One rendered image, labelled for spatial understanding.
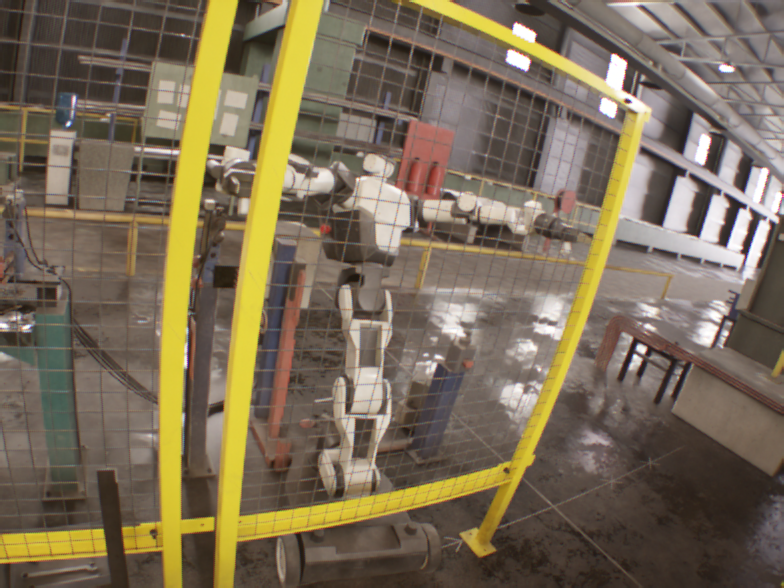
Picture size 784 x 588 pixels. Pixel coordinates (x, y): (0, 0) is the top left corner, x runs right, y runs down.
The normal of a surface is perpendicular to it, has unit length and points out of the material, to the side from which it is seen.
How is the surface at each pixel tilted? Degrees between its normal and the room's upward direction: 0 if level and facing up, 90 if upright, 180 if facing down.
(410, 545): 45
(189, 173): 90
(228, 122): 90
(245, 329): 90
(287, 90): 90
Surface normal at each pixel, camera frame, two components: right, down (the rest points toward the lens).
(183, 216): 0.46, 0.36
